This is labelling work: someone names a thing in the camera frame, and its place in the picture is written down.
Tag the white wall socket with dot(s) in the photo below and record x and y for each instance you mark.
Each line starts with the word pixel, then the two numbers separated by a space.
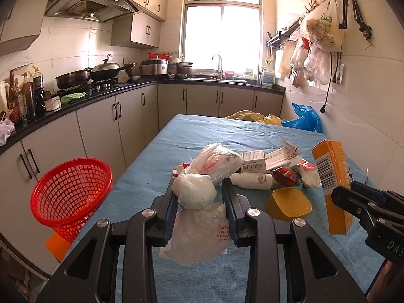
pixel 339 72

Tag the blue plastic bag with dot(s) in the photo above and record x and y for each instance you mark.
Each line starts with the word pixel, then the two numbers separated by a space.
pixel 304 118

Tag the green cloth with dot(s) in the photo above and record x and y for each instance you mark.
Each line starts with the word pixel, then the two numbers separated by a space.
pixel 72 97

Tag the orange stool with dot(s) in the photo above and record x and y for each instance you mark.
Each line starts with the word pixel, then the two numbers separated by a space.
pixel 56 247

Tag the white tissue packet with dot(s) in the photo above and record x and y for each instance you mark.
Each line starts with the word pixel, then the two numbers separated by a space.
pixel 309 175

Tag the chrome faucet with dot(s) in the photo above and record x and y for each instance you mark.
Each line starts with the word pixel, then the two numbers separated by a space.
pixel 219 66

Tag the blue-label detergent bottle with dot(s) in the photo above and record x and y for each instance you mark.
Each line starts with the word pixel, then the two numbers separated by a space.
pixel 268 78

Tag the dark soy sauce bottle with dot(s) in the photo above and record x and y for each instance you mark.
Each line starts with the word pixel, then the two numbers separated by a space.
pixel 29 101

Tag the knotted white plastic bag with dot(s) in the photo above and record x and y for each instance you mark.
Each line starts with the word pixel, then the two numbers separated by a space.
pixel 195 230

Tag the black kitchen countertop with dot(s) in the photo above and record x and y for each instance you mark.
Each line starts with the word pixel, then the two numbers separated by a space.
pixel 132 85

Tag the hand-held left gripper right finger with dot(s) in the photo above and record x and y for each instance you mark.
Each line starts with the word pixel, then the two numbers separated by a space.
pixel 232 221

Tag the long white medicine box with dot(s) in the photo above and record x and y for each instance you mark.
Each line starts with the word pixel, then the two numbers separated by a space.
pixel 281 161

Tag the beige lower kitchen cabinets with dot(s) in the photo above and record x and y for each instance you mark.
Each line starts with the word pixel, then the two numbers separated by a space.
pixel 94 126

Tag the red plastic lid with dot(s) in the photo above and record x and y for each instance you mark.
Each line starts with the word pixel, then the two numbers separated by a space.
pixel 159 56

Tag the yellow-cap oil bottle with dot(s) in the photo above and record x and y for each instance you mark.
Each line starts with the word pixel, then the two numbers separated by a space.
pixel 38 85

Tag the black wok with lid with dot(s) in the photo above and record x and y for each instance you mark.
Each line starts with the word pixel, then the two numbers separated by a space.
pixel 105 71

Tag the black frying pan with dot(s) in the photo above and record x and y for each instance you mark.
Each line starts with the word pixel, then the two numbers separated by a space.
pixel 72 79

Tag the red-print plastic bag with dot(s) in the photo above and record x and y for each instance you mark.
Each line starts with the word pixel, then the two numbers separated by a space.
pixel 217 161

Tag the dark cooking pot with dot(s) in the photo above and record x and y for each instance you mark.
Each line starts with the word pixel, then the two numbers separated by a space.
pixel 184 69

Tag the black wall hook rack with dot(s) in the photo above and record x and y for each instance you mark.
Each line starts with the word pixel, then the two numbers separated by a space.
pixel 281 39

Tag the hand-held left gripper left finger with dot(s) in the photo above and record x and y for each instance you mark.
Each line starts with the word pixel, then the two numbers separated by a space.
pixel 169 227

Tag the yellow plastic cup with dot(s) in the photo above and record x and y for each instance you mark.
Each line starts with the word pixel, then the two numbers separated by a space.
pixel 290 203

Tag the gas stove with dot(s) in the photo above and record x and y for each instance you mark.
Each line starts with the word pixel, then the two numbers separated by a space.
pixel 101 86

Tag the pink plastic bag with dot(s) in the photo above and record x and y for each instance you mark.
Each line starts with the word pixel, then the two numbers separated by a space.
pixel 6 132

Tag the red plastic mesh basket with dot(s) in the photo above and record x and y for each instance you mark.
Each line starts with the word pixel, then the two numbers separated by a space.
pixel 63 192

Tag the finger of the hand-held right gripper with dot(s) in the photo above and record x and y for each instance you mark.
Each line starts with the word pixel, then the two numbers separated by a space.
pixel 369 194
pixel 350 200

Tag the blue tablecloth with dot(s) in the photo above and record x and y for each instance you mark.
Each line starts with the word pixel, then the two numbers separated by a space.
pixel 195 132

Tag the hanging beige cutting board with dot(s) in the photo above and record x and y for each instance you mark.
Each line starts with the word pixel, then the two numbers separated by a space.
pixel 286 58

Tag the red-label sauce bottle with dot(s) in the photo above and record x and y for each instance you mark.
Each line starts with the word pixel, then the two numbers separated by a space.
pixel 14 101

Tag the red snack wrapper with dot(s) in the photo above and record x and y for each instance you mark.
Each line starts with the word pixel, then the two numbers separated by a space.
pixel 284 176

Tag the white spray bottle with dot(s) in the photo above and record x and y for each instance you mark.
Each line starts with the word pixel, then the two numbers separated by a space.
pixel 252 180

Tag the orange cardboard box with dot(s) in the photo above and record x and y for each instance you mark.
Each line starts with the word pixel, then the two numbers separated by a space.
pixel 333 167

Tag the white barcode medicine box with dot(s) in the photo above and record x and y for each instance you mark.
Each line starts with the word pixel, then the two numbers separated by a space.
pixel 253 161

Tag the silver rice cooker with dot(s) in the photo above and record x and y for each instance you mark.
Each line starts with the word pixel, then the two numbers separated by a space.
pixel 154 67

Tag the yellow plastic bag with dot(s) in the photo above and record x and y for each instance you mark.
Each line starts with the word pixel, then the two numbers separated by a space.
pixel 246 116

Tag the hanging clear bag with bread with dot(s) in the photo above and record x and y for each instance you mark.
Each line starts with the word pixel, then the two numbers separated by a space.
pixel 322 30

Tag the open-flap white medicine box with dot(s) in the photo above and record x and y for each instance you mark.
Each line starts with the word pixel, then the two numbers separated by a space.
pixel 292 147

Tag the kitchen window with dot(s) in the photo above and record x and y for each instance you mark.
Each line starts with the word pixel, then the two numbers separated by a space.
pixel 222 25

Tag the person's right forearm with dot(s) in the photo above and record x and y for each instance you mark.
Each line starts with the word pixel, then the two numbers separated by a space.
pixel 383 276

